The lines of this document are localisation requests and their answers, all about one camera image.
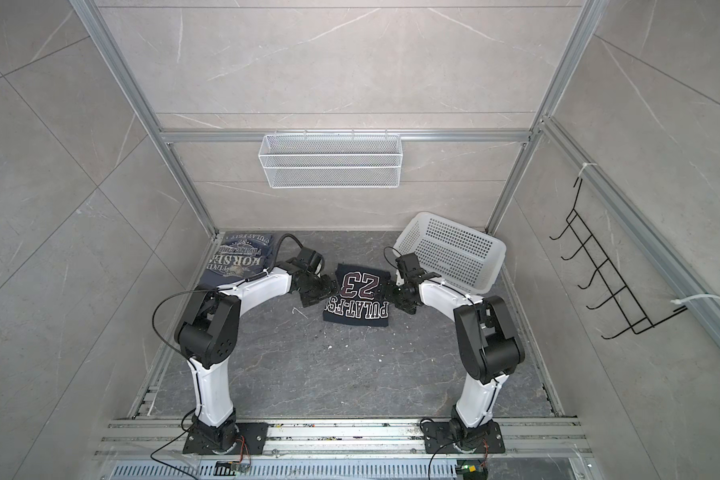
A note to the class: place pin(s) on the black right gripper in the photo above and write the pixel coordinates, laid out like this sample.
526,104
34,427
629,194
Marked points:
390,297

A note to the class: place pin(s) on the dark navy tank top pile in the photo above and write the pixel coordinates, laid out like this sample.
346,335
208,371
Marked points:
360,299

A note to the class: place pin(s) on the white cable tie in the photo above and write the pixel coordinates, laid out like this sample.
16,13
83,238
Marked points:
695,297

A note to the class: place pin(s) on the white plastic laundry basket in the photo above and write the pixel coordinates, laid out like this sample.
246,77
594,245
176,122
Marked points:
466,258

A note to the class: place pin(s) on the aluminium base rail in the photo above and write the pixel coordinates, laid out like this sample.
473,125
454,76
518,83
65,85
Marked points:
356,438

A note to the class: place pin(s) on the grey slotted cable duct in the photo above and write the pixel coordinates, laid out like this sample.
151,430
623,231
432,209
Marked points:
294,469

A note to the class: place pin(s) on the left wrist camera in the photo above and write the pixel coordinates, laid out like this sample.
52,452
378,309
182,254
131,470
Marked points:
310,260

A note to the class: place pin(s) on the black wire hook rack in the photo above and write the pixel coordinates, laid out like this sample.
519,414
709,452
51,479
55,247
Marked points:
604,271

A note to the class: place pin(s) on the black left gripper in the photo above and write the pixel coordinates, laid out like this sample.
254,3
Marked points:
330,289

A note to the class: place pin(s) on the white wire mesh wall basket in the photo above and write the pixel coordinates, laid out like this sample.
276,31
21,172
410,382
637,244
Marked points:
325,161

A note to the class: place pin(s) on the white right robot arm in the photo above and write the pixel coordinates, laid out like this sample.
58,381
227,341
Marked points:
490,352

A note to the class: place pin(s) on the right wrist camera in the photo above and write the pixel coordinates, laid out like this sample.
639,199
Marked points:
409,268

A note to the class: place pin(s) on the blue-grey tank top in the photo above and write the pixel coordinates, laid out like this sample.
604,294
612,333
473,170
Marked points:
239,256

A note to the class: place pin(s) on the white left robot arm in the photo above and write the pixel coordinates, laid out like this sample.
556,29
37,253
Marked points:
207,336

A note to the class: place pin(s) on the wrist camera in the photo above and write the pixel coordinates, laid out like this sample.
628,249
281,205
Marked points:
310,260
409,268

